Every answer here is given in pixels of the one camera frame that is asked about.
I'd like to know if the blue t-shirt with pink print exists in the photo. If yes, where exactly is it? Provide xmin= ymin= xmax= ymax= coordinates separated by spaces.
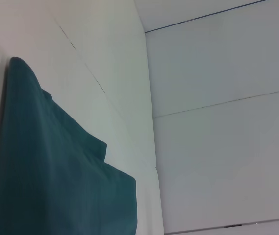
xmin=0 ymin=56 xmax=139 ymax=235

